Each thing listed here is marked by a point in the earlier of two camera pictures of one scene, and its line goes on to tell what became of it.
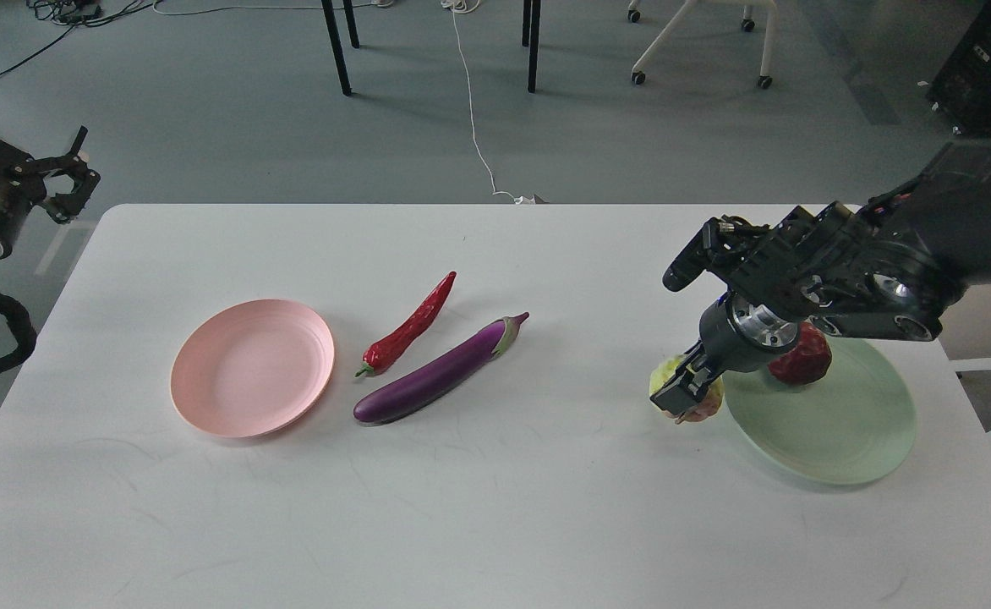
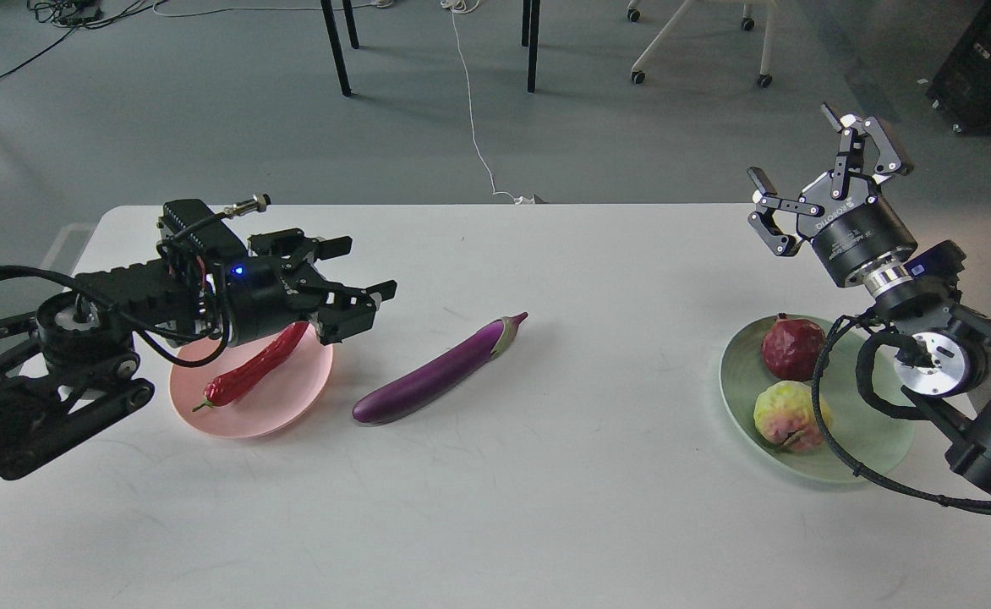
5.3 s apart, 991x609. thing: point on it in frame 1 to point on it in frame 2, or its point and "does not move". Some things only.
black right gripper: (741, 334) to (856, 231)
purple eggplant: (438, 371) does not move
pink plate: (252, 367) does not move
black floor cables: (73, 13) does not move
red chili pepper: (380, 354) to (221, 390)
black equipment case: (989, 79) does not move
